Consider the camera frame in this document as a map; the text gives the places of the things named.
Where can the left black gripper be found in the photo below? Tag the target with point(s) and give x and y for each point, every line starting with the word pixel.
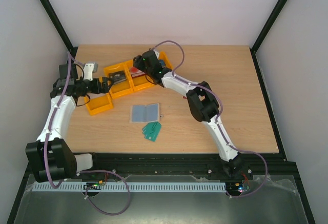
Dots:
pixel 104 89

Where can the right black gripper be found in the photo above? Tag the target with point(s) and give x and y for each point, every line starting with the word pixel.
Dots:
pixel 139 61

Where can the beige leather card holder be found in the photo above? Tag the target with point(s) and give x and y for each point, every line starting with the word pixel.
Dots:
pixel 145 113

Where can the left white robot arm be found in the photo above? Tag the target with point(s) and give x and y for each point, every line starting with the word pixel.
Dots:
pixel 59 121

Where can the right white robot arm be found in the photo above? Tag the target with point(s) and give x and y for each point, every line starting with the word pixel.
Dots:
pixel 204 105

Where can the black card stack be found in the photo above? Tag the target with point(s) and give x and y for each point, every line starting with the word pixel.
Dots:
pixel 118 76

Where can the red card stack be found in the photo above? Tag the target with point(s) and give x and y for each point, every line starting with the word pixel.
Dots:
pixel 136 72

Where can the yellow bin with black cards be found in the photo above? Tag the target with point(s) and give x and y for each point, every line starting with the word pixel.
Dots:
pixel 120 89

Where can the yellow bin with red cards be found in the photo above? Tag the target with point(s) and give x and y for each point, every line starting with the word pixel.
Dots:
pixel 138 83

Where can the blue card stack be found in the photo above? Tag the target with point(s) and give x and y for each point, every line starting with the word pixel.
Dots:
pixel 162 63

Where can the yellow bin with blue cards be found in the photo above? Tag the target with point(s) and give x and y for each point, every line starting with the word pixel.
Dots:
pixel 163 55

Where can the yellow bin with pink cards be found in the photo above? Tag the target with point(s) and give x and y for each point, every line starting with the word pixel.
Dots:
pixel 98 103

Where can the teal VIP card stack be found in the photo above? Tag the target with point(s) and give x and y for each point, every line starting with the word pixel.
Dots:
pixel 151 130

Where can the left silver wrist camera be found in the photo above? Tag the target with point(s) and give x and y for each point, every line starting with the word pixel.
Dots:
pixel 89 69

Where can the left black frame post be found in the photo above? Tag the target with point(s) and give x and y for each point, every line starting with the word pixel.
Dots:
pixel 57 24

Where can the black frame post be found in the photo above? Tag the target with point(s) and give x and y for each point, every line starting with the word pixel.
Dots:
pixel 268 25
pixel 57 24

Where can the white slotted cable duct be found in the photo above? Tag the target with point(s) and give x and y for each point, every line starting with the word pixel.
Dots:
pixel 138 187

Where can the black aluminium frame rail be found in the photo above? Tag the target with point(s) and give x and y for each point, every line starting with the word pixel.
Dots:
pixel 209 166

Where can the right black frame post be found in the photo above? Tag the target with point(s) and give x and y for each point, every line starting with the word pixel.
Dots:
pixel 268 25

